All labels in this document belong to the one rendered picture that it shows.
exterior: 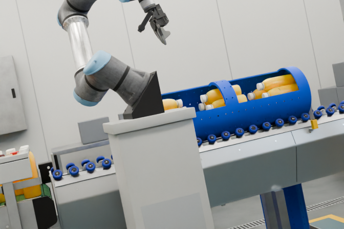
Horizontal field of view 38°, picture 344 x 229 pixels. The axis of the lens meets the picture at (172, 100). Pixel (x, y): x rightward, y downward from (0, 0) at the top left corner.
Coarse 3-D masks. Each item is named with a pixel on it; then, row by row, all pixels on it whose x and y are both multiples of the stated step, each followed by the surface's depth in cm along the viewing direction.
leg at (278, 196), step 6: (276, 192) 254; (282, 192) 255; (276, 198) 254; (282, 198) 255; (276, 204) 255; (282, 204) 255; (276, 210) 257; (282, 210) 255; (276, 216) 258; (282, 216) 255; (288, 216) 256; (282, 222) 255; (288, 222) 255; (282, 228) 255; (288, 228) 255
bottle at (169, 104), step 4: (164, 100) 247; (168, 100) 248; (172, 100) 248; (176, 100) 251; (164, 104) 246; (168, 104) 246; (172, 104) 247; (176, 104) 248; (164, 108) 246; (168, 108) 246; (172, 108) 247
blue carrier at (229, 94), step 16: (224, 80) 255; (240, 80) 268; (256, 80) 274; (304, 80) 257; (176, 96) 261; (192, 96) 265; (224, 96) 245; (272, 96) 251; (288, 96) 253; (304, 96) 256; (208, 112) 241; (224, 112) 244; (240, 112) 246; (256, 112) 249; (272, 112) 252; (288, 112) 256; (304, 112) 261; (208, 128) 243; (224, 128) 247
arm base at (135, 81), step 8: (128, 72) 195; (136, 72) 197; (144, 72) 198; (120, 80) 193; (128, 80) 194; (136, 80) 194; (144, 80) 194; (120, 88) 195; (128, 88) 194; (136, 88) 193; (144, 88) 194; (120, 96) 198; (128, 96) 196; (136, 96) 194; (128, 104) 199
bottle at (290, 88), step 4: (292, 84) 262; (296, 84) 262; (272, 88) 260; (276, 88) 259; (280, 88) 259; (284, 88) 259; (288, 88) 259; (292, 88) 260; (296, 88) 260; (268, 92) 259; (272, 92) 258; (276, 92) 258; (280, 92) 258; (284, 92) 258; (288, 92) 259; (268, 96) 258
